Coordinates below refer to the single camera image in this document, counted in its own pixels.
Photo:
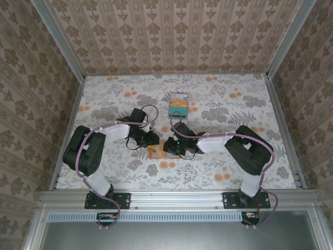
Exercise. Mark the orange leather card holder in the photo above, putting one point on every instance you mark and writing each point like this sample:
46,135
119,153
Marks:
150,153

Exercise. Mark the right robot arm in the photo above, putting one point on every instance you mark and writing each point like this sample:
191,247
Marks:
249,156

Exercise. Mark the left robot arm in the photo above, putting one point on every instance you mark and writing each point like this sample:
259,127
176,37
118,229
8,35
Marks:
86,156

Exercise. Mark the light blue card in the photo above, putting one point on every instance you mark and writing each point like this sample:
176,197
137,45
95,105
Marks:
173,155

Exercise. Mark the teal card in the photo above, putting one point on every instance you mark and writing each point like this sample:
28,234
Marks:
183,112

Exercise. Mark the white grey card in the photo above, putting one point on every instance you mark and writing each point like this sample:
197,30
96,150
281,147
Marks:
179,97

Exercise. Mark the floral patterned table cover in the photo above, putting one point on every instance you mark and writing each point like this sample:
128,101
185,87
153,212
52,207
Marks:
104,86

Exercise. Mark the grey metal sheet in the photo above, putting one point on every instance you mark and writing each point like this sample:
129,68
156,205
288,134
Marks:
177,237

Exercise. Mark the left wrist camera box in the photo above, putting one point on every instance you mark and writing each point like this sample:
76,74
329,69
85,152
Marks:
147,127

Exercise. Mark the aluminium front rail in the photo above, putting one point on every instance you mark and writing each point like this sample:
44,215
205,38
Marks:
177,199

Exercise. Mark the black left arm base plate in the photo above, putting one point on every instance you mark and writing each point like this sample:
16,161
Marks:
122,200

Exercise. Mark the aluminium side rail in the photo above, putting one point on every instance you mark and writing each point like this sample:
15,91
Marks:
75,104
276,104

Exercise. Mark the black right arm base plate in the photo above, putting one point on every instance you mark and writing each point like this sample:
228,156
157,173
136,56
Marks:
230,200

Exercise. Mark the aluminium frame post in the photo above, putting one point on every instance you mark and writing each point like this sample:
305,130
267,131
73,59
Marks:
59,41
289,39

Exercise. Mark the aluminium frame strip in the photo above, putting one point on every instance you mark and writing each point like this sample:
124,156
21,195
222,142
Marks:
318,231
36,231

